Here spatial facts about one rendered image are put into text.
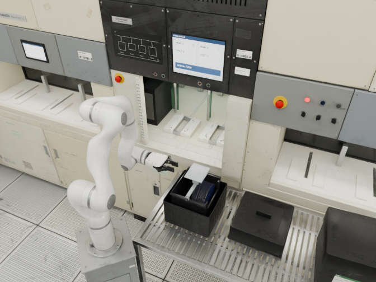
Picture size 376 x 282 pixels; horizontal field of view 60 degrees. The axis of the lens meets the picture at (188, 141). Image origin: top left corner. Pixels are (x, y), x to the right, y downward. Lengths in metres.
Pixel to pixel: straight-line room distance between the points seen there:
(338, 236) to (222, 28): 1.10
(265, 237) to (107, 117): 0.98
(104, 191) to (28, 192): 1.98
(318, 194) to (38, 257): 2.10
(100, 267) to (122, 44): 1.19
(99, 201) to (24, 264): 1.49
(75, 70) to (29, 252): 1.51
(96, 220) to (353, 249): 1.18
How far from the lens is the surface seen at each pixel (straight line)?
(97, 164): 1.51
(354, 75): 1.62
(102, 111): 1.46
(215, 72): 1.72
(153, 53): 1.84
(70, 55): 2.20
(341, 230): 1.72
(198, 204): 1.70
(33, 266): 2.89
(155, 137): 2.31
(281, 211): 1.90
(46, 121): 2.77
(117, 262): 1.83
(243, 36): 1.61
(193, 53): 1.73
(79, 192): 1.58
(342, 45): 1.57
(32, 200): 3.35
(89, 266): 1.83
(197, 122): 2.39
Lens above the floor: 2.27
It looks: 38 degrees down
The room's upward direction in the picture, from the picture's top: straight up
